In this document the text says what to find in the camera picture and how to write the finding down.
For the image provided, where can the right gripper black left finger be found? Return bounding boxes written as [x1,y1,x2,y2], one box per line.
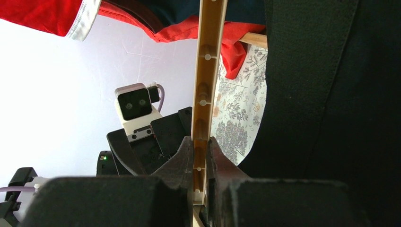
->
[21,136,194,227]

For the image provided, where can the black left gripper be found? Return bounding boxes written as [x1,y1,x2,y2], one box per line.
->
[96,107,192,175]

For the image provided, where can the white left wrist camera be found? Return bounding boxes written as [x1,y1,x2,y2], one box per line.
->
[114,83,165,142]

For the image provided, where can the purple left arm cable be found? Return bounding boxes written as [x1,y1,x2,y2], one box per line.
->
[0,84,166,193]

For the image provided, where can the black underwear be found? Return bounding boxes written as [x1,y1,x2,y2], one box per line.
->
[239,0,401,227]

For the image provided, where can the beige hanger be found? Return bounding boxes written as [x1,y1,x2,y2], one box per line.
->
[191,0,227,227]

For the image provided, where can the dark navy hanging garment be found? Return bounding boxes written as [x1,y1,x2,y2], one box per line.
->
[105,0,266,32]

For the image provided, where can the wooden rack with base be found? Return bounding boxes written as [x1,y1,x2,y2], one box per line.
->
[239,32,268,49]

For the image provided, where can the red hanging garment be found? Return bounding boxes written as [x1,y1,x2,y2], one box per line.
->
[99,0,265,79]

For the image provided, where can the red white-trimmed underwear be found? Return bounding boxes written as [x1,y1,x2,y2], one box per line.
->
[0,0,102,41]

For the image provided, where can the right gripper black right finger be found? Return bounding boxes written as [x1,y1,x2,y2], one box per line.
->
[207,138,367,227]

